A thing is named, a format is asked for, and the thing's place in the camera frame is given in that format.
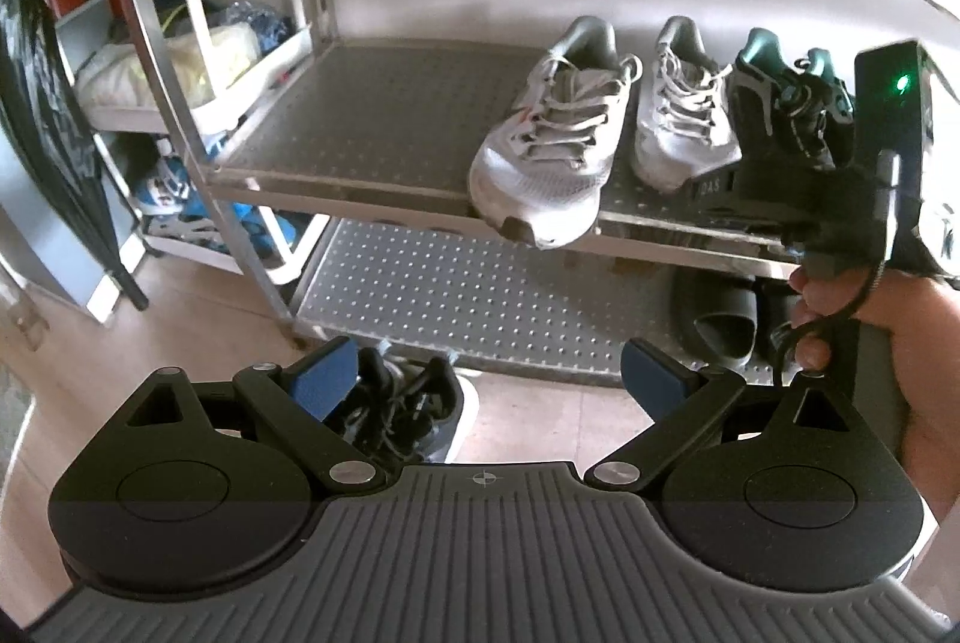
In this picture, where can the blue plastic bag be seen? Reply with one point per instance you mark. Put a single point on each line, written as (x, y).
(259, 24)

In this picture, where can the teal black buckle sneaker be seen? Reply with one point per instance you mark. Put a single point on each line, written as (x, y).
(821, 88)
(772, 111)

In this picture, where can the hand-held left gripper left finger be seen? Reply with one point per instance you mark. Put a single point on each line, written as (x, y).
(326, 379)

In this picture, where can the pale yellow bag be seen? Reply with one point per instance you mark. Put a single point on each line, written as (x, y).
(217, 66)

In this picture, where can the grey cabinet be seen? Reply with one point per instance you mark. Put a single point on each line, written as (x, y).
(45, 260)

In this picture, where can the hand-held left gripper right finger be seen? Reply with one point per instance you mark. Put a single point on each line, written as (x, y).
(660, 379)

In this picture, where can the black umbrella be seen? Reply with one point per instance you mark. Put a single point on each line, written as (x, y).
(52, 111)

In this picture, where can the white shelf unit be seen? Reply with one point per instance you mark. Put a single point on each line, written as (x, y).
(217, 254)

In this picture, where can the metal shoe rack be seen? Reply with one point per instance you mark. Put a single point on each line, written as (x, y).
(412, 88)

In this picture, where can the black sneaker thick white sole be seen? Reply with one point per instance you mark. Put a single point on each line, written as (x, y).
(405, 410)

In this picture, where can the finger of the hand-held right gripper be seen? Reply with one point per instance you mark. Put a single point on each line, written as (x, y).
(720, 187)
(750, 227)

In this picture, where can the white mesh sneaker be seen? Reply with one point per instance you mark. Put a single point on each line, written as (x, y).
(540, 178)
(682, 118)

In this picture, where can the person's right hand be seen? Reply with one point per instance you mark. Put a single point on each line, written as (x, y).
(930, 373)

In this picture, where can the blue white sports gear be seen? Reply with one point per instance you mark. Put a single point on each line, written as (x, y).
(169, 193)

